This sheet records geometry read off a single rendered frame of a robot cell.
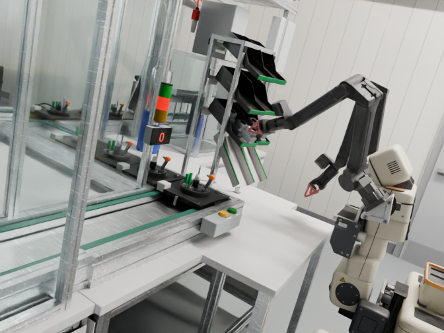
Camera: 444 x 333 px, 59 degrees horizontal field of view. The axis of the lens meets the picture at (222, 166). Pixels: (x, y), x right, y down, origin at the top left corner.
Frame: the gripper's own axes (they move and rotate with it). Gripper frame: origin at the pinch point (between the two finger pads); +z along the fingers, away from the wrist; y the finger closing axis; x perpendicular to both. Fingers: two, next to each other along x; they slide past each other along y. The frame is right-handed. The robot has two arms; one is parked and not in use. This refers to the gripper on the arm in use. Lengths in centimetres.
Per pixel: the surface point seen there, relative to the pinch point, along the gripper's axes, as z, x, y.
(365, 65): 19, -77, -278
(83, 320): 0, 53, 101
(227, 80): 6.8, -25.4, 4.1
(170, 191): 22.1, 22.7, 38.2
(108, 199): 27, 22, 67
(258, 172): 15.0, 20.1, -22.7
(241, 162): 14.7, 13.8, -8.1
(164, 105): 9.2, -11.4, 47.4
